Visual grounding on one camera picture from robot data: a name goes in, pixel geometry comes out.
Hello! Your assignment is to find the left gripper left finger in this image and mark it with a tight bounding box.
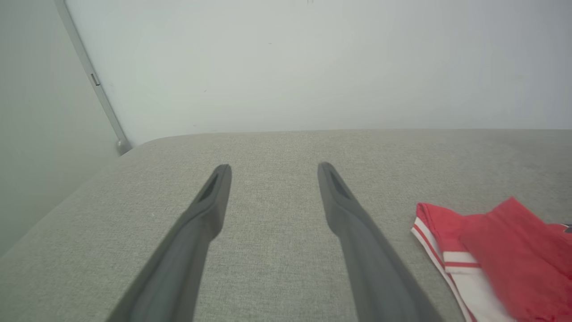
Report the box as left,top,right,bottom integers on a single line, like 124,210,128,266
106,164,233,322

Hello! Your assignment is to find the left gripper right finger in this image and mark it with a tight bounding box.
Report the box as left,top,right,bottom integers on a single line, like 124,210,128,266
317,161,444,322

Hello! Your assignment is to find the red basketball jersey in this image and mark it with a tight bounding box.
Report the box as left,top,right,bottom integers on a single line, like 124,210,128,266
410,196,572,322

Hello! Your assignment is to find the grey metal wall rail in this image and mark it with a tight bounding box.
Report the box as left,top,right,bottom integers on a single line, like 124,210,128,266
54,0,133,156

